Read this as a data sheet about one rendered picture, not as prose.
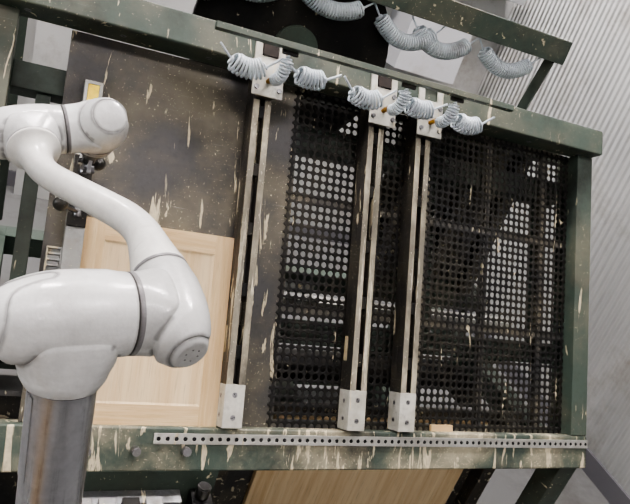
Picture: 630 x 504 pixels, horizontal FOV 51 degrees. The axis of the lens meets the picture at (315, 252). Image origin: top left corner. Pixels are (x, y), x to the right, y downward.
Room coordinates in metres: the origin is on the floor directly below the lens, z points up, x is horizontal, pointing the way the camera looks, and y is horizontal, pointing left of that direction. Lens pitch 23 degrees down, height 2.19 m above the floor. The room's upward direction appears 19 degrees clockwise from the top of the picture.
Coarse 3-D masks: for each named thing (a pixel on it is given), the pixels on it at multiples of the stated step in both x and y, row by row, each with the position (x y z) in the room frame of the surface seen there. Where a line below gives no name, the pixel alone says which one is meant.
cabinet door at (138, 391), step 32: (96, 224) 1.64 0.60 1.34; (96, 256) 1.60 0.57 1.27; (128, 256) 1.65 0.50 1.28; (192, 256) 1.75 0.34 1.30; (224, 256) 1.79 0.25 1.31; (224, 288) 1.75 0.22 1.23; (224, 320) 1.70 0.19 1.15; (128, 384) 1.49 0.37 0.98; (160, 384) 1.53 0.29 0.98; (192, 384) 1.58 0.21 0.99; (96, 416) 1.41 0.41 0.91; (128, 416) 1.45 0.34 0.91; (160, 416) 1.49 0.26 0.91; (192, 416) 1.53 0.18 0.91
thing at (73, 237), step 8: (88, 80) 1.80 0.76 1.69; (64, 232) 1.59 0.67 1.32; (72, 232) 1.58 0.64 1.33; (80, 232) 1.59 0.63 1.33; (64, 240) 1.56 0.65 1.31; (72, 240) 1.57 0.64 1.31; (80, 240) 1.58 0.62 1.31; (64, 248) 1.55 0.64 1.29; (72, 248) 1.56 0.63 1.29; (80, 248) 1.57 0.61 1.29; (64, 256) 1.54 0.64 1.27; (72, 256) 1.55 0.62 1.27; (80, 256) 1.56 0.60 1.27; (64, 264) 1.53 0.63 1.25; (72, 264) 1.54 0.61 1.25
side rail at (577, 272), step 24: (576, 168) 2.68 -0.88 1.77; (576, 192) 2.63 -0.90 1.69; (576, 216) 2.58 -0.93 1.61; (576, 240) 2.53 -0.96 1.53; (576, 264) 2.48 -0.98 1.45; (576, 288) 2.43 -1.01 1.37; (576, 312) 2.39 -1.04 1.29; (576, 336) 2.34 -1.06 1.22; (576, 360) 2.30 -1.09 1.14; (576, 384) 2.25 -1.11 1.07; (576, 408) 2.21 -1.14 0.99; (576, 432) 2.17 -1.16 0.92
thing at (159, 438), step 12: (192, 444) 1.47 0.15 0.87; (204, 444) 1.48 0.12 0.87; (216, 444) 1.50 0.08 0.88; (228, 444) 1.51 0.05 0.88; (240, 444) 1.53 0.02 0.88; (252, 444) 1.55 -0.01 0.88; (264, 444) 1.57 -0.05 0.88; (276, 444) 1.58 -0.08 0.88; (288, 444) 1.60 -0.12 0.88; (300, 444) 1.62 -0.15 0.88; (312, 444) 1.64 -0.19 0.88; (324, 444) 1.66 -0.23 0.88; (336, 444) 1.68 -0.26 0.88; (348, 444) 1.69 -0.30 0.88; (360, 444) 1.71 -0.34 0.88; (372, 444) 1.73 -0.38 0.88; (384, 444) 1.75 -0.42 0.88; (396, 444) 1.78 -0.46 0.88; (408, 444) 1.80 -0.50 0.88; (420, 444) 1.82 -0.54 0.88; (432, 444) 1.84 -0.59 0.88; (444, 444) 1.86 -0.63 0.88; (456, 444) 1.89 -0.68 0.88; (468, 444) 1.91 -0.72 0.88; (480, 444) 1.93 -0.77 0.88; (492, 444) 1.96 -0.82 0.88; (504, 444) 1.98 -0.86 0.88; (516, 444) 2.01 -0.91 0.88; (528, 444) 2.03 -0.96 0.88; (540, 444) 2.06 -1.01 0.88; (552, 444) 2.08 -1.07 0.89; (564, 444) 2.11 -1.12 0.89; (576, 444) 2.14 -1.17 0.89
